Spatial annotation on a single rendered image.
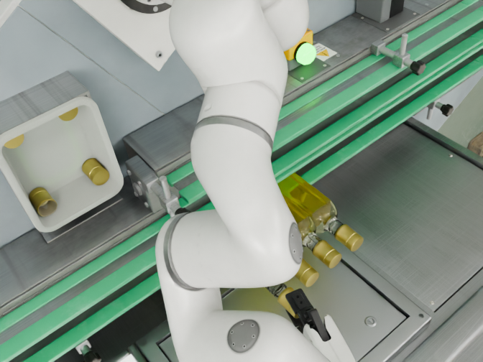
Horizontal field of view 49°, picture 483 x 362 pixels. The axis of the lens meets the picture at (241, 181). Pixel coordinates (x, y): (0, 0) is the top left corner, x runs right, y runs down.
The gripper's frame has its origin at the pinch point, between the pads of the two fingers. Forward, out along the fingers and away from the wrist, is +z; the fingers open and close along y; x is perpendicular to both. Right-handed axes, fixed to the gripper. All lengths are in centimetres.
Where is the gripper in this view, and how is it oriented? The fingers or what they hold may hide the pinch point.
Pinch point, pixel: (297, 307)
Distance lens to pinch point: 95.2
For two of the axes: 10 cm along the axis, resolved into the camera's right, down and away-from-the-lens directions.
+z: -4.0, -6.4, 6.6
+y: -0.7, -6.9, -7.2
